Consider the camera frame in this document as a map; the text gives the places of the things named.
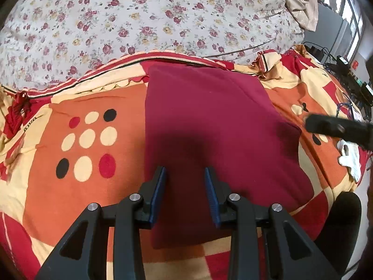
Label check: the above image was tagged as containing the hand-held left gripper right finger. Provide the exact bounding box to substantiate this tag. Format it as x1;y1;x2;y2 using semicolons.
204;167;341;280

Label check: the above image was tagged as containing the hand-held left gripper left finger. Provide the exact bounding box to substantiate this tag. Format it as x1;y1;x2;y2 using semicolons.
34;166;167;280

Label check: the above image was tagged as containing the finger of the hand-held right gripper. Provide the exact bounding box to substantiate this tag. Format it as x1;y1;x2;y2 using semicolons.
304;114;373;150

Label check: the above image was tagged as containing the maroon fleece garment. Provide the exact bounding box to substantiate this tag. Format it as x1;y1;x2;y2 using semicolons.
144;64;315;250

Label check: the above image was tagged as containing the person's right hand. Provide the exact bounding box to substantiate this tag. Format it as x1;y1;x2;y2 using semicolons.
338;139;363;183

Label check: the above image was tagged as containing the red orange printed blanket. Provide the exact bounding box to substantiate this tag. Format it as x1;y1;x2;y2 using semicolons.
0;45;373;280

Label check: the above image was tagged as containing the window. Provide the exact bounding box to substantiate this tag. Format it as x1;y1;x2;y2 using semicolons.
322;0;365;56

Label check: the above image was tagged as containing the beige cloth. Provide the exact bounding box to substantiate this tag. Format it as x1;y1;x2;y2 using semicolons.
274;0;319;31

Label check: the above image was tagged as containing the white floral quilt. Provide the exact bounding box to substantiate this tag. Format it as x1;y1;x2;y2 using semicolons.
0;0;305;89

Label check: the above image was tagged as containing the tangle of black cables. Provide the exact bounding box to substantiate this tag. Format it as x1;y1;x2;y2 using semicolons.
303;42;373;105

